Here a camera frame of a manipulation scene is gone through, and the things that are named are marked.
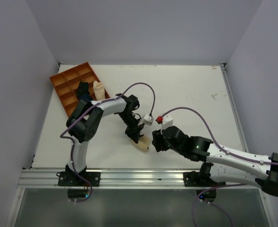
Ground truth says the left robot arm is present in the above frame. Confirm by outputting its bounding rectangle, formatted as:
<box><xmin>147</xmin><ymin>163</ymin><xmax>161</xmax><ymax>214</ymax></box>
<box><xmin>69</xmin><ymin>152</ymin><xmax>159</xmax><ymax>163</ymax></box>
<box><xmin>66</xmin><ymin>94</ymin><xmax>148</xmax><ymax>186</ymax></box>

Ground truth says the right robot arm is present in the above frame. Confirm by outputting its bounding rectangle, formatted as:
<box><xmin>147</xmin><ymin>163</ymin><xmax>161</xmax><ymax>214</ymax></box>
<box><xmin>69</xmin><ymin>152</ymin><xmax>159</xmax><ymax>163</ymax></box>
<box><xmin>152</xmin><ymin>126</ymin><xmax>278</xmax><ymax>197</ymax></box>

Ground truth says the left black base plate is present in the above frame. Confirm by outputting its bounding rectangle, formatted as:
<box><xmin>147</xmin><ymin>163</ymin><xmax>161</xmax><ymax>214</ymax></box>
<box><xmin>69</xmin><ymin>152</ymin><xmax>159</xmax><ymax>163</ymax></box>
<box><xmin>56</xmin><ymin>171</ymin><xmax>100</xmax><ymax>187</ymax></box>

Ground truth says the rolled navy underwear in tray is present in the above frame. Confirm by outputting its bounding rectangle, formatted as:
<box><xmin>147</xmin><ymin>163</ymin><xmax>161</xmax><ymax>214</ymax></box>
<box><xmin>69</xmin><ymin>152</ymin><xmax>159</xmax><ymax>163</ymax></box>
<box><xmin>80</xmin><ymin>94</ymin><xmax>93</xmax><ymax>102</ymax></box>

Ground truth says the aluminium right side rail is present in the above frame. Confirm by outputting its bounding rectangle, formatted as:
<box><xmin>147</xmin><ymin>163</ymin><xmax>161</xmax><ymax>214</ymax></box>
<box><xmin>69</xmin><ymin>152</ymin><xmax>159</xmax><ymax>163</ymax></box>
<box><xmin>219</xmin><ymin>63</ymin><xmax>249</xmax><ymax>153</ymax></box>

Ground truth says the orange compartment tray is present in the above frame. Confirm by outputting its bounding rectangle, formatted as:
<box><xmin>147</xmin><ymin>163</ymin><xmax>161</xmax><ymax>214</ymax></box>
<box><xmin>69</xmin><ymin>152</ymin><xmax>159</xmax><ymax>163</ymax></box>
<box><xmin>50</xmin><ymin>62</ymin><xmax>100</xmax><ymax>116</ymax></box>

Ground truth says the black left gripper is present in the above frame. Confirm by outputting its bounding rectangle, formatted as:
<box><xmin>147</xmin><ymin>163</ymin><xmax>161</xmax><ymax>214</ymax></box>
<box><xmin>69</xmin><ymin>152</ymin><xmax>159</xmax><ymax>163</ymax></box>
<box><xmin>117</xmin><ymin>112</ymin><xmax>144</xmax><ymax>143</ymax></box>

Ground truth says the aluminium rail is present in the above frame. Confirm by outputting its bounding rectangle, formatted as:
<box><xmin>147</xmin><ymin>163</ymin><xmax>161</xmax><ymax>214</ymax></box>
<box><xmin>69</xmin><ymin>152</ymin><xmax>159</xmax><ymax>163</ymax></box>
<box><xmin>219</xmin><ymin>63</ymin><xmax>249</xmax><ymax>153</ymax></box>
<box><xmin>17</xmin><ymin>168</ymin><xmax>268</xmax><ymax>189</ymax></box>

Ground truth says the beige underwear with dark trim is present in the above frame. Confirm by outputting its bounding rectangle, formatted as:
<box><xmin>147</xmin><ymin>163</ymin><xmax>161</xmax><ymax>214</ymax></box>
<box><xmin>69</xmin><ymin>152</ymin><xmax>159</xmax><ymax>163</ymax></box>
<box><xmin>131</xmin><ymin>135</ymin><xmax>151</xmax><ymax>152</ymax></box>

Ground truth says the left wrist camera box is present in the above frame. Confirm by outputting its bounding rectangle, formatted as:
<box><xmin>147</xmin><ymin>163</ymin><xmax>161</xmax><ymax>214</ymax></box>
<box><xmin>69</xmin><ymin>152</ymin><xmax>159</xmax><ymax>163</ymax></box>
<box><xmin>140</xmin><ymin>113</ymin><xmax>153</xmax><ymax>126</ymax></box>

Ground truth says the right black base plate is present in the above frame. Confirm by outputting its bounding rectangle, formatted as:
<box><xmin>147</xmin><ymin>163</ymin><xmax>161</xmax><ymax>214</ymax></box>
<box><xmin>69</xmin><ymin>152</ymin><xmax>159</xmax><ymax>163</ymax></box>
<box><xmin>183</xmin><ymin>171</ymin><xmax>226</xmax><ymax>187</ymax></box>

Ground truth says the rolled beige underwear in tray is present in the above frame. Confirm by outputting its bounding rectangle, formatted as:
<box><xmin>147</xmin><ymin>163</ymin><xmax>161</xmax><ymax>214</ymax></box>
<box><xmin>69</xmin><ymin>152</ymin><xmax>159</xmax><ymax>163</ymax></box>
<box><xmin>93</xmin><ymin>80</ymin><xmax>105</xmax><ymax>101</ymax></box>

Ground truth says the aluminium front rail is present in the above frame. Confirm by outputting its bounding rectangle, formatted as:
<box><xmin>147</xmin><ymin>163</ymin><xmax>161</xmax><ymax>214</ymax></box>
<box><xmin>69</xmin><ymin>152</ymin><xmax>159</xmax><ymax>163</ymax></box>
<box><xmin>17</xmin><ymin>168</ymin><xmax>268</xmax><ymax>189</ymax></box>

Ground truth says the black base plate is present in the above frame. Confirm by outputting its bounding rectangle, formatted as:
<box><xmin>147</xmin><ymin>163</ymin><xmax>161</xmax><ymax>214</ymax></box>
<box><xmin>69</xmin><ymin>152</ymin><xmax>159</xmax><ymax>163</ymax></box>
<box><xmin>183</xmin><ymin>171</ymin><xmax>226</xmax><ymax>187</ymax></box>
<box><xmin>56</xmin><ymin>171</ymin><xmax>100</xmax><ymax>187</ymax></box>

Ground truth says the rolled black underwear in tray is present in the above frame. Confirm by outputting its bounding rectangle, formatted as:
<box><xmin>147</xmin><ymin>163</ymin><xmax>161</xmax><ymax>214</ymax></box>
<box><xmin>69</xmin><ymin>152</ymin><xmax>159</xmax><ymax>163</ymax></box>
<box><xmin>76</xmin><ymin>81</ymin><xmax>89</xmax><ymax>99</ymax></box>

